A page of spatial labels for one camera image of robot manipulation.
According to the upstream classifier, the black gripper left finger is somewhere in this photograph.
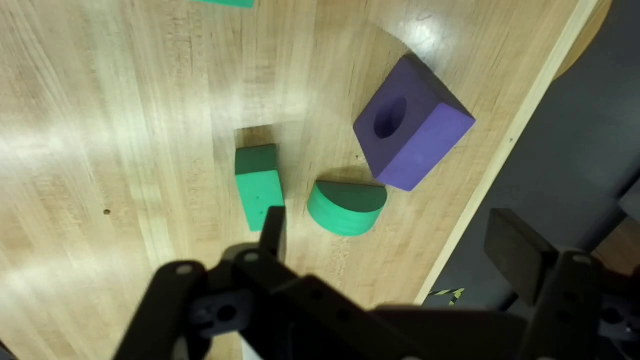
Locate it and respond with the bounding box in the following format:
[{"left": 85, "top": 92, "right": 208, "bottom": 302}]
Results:
[{"left": 258, "top": 207, "right": 285, "bottom": 260}]

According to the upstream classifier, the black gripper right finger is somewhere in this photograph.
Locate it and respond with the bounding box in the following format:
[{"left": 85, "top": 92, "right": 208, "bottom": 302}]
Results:
[{"left": 484, "top": 208, "right": 557, "bottom": 305}]

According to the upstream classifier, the purple block with hole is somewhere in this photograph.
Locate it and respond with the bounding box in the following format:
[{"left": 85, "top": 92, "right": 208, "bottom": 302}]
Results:
[{"left": 354, "top": 55, "right": 473, "bottom": 193}]

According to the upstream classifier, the small green block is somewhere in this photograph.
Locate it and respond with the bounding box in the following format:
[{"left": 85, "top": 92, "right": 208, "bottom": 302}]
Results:
[{"left": 233, "top": 144, "right": 283, "bottom": 232}]

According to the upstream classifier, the green half cylinder block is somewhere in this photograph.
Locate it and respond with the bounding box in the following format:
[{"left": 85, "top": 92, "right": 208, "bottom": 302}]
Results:
[{"left": 307, "top": 181, "right": 388, "bottom": 237}]

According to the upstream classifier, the green arch block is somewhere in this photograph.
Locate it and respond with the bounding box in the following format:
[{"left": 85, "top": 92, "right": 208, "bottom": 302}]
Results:
[{"left": 201, "top": 0, "right": 255, "bottom": 9}]

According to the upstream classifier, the near orange wooden stool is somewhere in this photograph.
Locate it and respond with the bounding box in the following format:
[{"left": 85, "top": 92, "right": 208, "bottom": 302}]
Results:
[{"left": 555, "top": 0, "right": 613, "bottom": 78}]

